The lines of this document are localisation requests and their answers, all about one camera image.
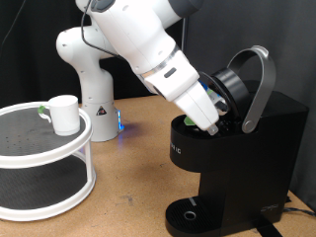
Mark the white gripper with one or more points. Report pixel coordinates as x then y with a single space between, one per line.
200 105

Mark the black Keurig coffee machine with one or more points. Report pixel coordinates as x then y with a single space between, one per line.
250 158

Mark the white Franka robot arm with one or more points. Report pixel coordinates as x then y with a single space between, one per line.
131 36

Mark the black tape strip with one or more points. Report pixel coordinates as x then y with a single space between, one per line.
267 229

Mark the white two-tier turntable shelf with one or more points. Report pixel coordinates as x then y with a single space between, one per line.
42 161

